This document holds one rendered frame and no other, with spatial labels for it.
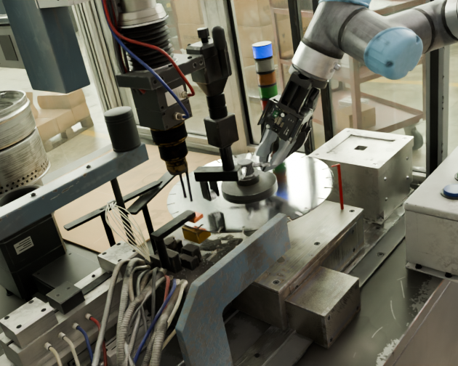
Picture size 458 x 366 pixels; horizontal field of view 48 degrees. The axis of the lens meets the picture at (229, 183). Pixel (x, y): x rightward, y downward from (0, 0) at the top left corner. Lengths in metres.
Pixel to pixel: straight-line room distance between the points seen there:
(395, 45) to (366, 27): 0.06
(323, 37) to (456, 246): 0.45
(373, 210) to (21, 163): 0.87
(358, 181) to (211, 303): 0.57
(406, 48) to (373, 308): 0.47
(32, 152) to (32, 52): 0.56
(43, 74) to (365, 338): 0.70
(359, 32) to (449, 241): 0.42
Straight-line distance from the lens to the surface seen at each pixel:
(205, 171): 0.94
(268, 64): 1.23
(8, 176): 1.41
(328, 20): 0.88
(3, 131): 1.39
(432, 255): 1.06
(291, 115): 0.90
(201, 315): 0.72
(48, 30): 0.86
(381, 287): 1.06
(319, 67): 0.90
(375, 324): 0.98
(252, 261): 0.77
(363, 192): 1.20
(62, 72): 0.87
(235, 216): 0.93
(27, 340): 0.95
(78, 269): 1.15
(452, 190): 1.05
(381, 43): 0.82
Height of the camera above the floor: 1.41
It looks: 26 degrees down
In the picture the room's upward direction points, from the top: 11 degrees counter-clockwise
